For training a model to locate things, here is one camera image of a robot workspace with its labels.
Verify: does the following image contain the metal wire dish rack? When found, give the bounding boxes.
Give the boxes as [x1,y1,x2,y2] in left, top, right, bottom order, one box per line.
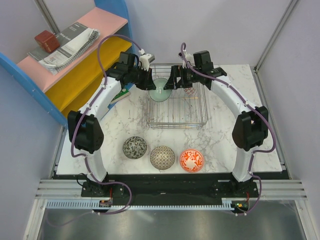
[143,62,209,129]

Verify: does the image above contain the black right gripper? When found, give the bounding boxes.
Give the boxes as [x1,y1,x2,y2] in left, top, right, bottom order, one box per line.
[163,65,201,91]

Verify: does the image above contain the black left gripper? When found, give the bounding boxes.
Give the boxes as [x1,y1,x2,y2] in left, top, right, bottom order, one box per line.
[128,66,156,91]

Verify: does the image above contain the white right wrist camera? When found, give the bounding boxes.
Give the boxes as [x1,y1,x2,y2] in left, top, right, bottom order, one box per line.
[178,49,194,69]

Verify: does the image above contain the orange white floral bowl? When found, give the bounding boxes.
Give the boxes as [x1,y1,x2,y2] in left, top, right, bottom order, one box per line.
[179,148,205,173]

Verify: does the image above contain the blue pink yellow shelf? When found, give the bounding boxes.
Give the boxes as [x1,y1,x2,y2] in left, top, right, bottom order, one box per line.
[0,0,132,126]

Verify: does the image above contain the pale green ceramic bowl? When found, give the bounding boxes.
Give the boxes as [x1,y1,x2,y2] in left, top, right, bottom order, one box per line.
[149,77,172,102]

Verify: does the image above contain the gold lattice pattern bowl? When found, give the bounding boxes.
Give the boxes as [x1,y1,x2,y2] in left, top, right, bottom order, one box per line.
[150,145,176,170]

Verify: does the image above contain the white slotted cable duct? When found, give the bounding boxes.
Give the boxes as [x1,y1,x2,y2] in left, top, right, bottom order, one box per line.
[46,199,243,211]

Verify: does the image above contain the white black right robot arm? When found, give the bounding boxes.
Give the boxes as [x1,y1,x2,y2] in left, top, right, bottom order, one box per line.
[164,50,269,197]

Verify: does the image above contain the aluminium frame rail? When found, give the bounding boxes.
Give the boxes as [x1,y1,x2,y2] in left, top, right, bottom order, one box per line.
[252,0,300,74]

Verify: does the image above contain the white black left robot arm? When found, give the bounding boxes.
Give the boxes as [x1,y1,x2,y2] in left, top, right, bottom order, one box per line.
[67,50,156,197]

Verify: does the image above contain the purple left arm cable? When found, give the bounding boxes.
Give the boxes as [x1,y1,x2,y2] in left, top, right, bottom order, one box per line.
[44,34,143,227]

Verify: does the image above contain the red brown cube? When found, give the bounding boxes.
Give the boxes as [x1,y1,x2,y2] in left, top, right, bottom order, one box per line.
[34,30,60,53]

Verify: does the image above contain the black white floral bowl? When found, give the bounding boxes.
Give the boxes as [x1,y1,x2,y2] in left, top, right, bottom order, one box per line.
[122,136,148,159]

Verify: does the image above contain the spiral bound setup guide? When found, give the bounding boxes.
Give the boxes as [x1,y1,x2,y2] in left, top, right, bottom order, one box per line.
[28,22,100,75]

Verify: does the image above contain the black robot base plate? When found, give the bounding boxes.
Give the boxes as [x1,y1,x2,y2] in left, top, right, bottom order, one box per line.
[81,173,259,204]

